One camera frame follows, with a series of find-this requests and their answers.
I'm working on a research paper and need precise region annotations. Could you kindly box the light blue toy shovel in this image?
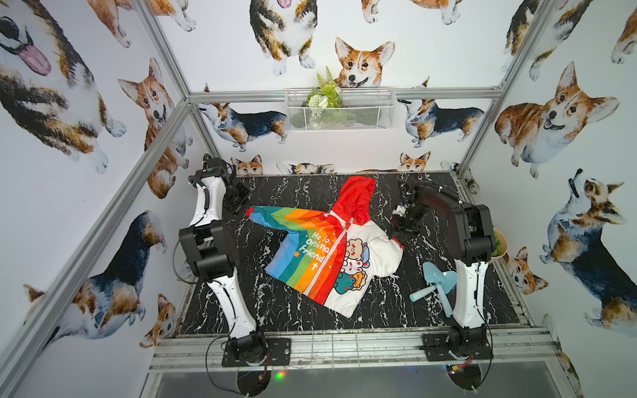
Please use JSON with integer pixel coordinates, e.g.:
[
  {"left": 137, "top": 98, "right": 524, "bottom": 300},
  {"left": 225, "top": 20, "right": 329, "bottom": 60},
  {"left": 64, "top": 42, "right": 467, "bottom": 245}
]
[{"left": 409, "top": 262, "right": 457, "bottom": 318}]

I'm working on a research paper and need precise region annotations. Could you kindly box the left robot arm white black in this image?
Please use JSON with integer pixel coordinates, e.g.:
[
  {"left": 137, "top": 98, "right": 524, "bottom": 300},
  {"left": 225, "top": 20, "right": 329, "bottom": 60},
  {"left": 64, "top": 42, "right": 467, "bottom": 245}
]
[{"left": 178, "top": 154, "right": 268, "bottom": 366}]

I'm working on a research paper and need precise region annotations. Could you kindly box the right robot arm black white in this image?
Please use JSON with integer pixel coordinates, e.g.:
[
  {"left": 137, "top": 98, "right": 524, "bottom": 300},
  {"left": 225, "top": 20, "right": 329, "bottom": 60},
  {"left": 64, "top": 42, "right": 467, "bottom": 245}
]
[{"left": 391, "top": 182, "right": 497, "bottom": 361}]

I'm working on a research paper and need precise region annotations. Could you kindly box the white wire wall basket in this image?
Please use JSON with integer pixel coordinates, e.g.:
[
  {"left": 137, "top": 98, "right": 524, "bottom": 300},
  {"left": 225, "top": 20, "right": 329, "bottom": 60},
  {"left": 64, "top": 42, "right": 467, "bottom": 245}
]
[{"left": 285, "top": 88, "right": 397, "bottom": 132}]

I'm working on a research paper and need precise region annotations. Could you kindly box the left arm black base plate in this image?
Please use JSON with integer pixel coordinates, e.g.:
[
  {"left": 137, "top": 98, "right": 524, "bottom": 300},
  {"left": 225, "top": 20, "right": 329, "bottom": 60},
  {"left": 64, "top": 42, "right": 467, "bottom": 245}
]
[{"left": 222, "top": 338, "right": 292, "bottom": 367}]

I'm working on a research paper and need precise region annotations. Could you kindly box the rainbow kids hooded jacket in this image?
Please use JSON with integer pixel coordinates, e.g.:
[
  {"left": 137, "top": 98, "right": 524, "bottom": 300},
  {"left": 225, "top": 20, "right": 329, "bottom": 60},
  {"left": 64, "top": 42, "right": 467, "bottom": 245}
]
[{"left": 247, "top": 176, "right": 404, "bottom": 318}]

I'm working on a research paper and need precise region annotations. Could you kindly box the aluminium front rail frame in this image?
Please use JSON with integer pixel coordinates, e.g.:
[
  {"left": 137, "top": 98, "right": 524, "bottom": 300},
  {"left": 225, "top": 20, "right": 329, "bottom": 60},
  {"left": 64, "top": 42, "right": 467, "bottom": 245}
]
[{"left": 149, "top": 328, "right": 559, "bottom": 373}]

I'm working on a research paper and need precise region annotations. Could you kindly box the green fern with white flower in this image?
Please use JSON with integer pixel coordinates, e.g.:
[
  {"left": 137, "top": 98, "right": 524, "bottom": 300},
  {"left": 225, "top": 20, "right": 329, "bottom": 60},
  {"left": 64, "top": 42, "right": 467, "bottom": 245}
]
[{"left": 306, "top": 68, "right": 343, "bottom": 128}]

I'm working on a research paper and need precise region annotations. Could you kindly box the beige pot green plant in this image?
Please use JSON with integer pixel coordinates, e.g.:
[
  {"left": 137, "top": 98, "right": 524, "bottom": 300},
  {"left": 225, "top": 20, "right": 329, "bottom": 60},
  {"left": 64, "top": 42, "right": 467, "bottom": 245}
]
[{"left": 491, "top": 228, "right": 509, "bottom": 262}]

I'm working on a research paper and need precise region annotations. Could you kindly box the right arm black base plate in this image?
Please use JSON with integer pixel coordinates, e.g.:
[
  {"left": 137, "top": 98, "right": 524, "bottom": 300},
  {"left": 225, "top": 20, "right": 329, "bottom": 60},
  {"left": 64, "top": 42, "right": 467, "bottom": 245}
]
[{"left": 421, "top": 332, "right": 494, "bottom": 362}]

